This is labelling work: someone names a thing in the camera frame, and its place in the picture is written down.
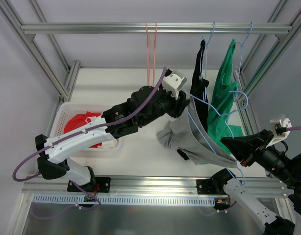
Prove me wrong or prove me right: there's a blue hanger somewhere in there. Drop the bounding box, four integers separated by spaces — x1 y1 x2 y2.
189 90 249 186
200 21 216 102
233 22 254 102

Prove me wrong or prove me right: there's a green tank top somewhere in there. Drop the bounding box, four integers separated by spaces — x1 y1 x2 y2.
207 39 243 155

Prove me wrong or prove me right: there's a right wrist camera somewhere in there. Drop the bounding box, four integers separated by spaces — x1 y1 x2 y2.
267 114 292 147

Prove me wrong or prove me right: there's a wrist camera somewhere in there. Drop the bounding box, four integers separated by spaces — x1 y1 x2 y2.
267 114 292 147
162 70 187 100

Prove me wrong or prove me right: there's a white tank top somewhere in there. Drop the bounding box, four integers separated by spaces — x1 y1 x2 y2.
85 116 117 149

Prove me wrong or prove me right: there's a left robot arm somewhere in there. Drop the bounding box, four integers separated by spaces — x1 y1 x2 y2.
35 86 190 192

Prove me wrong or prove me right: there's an aluminium hanging rail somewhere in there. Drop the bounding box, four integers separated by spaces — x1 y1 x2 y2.
21 23 292 35

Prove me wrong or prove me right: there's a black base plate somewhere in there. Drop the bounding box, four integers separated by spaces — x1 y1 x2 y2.
67 177 111 193
196 179 217 195

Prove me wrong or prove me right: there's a white slotted cable duct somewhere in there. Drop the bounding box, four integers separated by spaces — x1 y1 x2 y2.
32 194 215 207

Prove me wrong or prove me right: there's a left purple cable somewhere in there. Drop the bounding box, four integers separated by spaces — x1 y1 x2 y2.
12 67 169 210

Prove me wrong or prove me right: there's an aluminium front rail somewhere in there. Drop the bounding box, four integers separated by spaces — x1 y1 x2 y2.
22 176 292 198

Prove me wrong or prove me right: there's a black tank top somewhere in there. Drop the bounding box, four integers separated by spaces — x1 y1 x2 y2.
176 39 211 161

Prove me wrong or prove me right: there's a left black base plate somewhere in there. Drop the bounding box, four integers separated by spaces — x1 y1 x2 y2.
67 177 111 193

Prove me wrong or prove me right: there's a red tank top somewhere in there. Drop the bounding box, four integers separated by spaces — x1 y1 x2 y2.
64 112 101 134

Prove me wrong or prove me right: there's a white plastic basket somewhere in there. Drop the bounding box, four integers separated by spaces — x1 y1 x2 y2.
49 102 122 152

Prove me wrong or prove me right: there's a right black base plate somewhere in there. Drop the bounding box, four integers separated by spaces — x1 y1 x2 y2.
196 179 217 195

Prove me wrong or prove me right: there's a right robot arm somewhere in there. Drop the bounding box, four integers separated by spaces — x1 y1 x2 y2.
209 130 301 235

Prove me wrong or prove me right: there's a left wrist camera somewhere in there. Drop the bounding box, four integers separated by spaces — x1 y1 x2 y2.
162 70 187 100

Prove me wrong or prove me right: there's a pink hanger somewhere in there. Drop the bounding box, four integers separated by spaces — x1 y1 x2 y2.
152 22 158 87
146 23 151 85

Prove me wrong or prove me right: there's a grey tank top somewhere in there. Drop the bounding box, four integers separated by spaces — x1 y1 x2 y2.
157 97 237 168

